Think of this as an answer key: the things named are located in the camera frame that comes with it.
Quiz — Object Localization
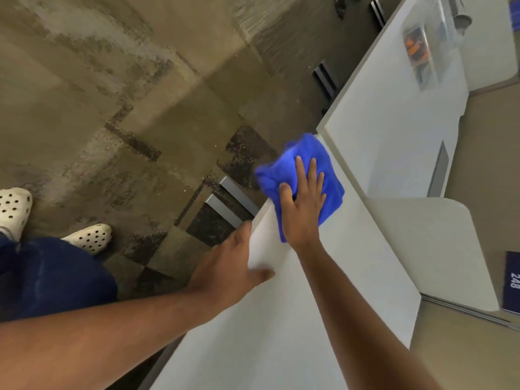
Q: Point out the white rounded divider panel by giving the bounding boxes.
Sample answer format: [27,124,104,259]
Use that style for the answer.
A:
[365,197,501,313]

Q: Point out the person's blue trousers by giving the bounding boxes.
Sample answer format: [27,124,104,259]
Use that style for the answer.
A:
[0,233,119,324]

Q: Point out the white office desk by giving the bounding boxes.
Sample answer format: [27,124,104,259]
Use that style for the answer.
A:
[446,0,520,94]
[316,0,474,199]

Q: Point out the blue label plate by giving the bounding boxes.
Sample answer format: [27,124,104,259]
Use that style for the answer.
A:
[502,250,520,314]

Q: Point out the person's left hand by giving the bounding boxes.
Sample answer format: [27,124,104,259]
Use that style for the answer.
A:
[186,221,276,310]

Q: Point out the person's right white clog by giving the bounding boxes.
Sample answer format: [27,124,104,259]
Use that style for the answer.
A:
[61,224,113,256]

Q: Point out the grey cable tray cover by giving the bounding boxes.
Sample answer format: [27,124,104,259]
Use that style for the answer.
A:
[427,141,450,198]

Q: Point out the beige partition panel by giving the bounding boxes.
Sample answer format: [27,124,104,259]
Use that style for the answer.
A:
[409,296,520,390]
[445,83,520,321]

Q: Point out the person's right hand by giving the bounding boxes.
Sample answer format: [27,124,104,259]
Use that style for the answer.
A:
[278,156,327,251]

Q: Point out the blue microfibre cloth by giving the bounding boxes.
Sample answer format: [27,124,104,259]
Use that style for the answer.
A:
[255,133,345,243]

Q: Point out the dark metal desk foot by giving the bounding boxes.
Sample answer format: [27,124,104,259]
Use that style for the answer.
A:
[313,60,340,115]
[368,0,387,30]

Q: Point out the clear plastic bag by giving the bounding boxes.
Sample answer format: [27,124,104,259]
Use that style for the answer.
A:
[401,0,468,92]

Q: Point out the person's left forearm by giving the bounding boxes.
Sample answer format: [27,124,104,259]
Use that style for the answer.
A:
[0,286,213,390]

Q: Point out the person's right forearm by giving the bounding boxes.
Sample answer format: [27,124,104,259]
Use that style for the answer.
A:
[298,239,441,390]

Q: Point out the grey metal table foot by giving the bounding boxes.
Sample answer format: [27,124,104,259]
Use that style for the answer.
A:
[204,193,244,230]
[219,176,261,218]

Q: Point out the white table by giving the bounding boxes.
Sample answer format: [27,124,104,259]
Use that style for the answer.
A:
[148,133,421,390]

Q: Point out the person's left white clog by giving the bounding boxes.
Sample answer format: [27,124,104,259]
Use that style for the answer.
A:
[0,187,33,243]

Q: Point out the person's white clog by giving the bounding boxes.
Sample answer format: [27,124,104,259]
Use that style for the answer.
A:
[0,187,33,243]
[61,224,113,256]

